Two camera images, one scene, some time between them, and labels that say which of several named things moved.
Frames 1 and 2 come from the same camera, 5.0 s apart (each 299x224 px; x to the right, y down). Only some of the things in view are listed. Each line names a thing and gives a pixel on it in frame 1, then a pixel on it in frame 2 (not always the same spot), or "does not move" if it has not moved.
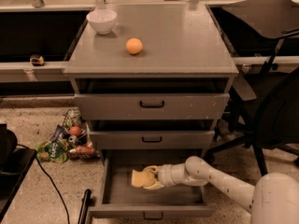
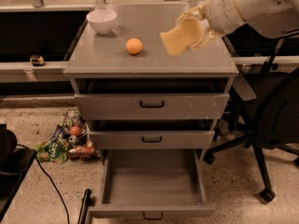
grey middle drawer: (152, 134) does not move
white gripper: (163, 175) to (221, 12)
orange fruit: (134, 46) does not move
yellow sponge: (142, 178) to (177, 39)
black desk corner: (12, 175) does not move
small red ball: (75, 131) does not move
